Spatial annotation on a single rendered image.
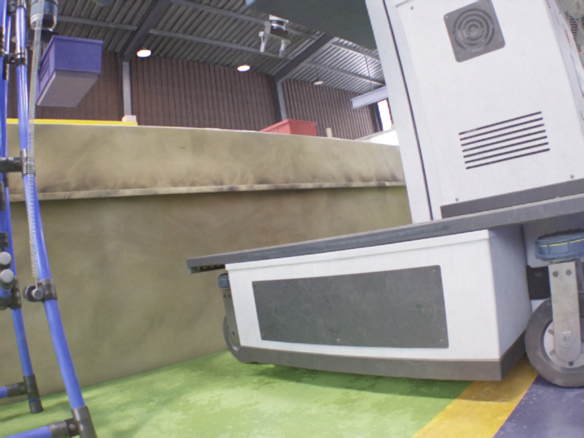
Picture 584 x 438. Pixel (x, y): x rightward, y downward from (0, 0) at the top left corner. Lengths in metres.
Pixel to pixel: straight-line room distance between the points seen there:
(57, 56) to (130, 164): 0.46
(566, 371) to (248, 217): 1.28
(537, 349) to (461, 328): 0.16
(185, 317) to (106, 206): 0.46
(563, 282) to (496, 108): 0.39
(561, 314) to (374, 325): 0.37
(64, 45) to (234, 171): 0.81
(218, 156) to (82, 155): 0.54
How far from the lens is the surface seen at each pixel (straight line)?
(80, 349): 1.40
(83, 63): 1.59
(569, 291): 0.81
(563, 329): 0.82
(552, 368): 0.87
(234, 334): 1.35
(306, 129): 2.08
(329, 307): 0.96
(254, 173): 1.78
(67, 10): 14.50
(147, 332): 1.48
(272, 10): 1.50
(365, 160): 2.35
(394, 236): 0.84
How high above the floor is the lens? 0.35
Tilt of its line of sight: 4 degrees up
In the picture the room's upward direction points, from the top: 9 degrees counter-clockwise
